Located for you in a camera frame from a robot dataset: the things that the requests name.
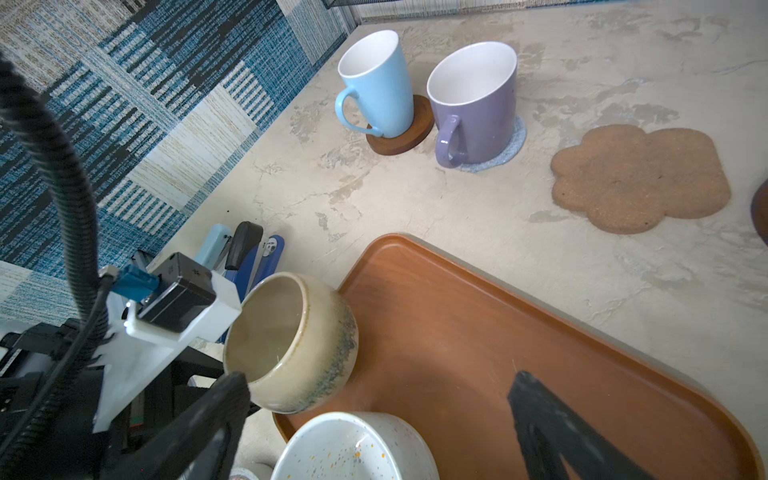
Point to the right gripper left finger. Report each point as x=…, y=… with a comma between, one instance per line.
x=201, y=443

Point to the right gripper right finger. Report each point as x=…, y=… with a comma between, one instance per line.
x=551, y=435

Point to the beige mug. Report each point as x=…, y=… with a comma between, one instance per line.
x=296, y=341

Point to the cork flower shaped coaster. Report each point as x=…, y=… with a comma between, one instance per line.
x=626, y=181

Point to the blue woven round coaster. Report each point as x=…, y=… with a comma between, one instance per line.
x=508, y=153

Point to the brown round wooden coaster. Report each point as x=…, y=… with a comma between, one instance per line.
x=420, y=128
x=759, y=211

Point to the purple mug white inside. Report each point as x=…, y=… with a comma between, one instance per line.
x=473, y=98

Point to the light blue mug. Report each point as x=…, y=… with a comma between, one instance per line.
x=375, y=74

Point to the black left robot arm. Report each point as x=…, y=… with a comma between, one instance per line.
x=66, y=412

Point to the orange brown serving tray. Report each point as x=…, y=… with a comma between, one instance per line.
x=440, y=347

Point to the blue black utility knife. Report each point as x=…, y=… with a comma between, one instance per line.
x=251, y=257

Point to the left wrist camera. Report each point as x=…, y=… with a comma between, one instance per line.
x=153, y=317

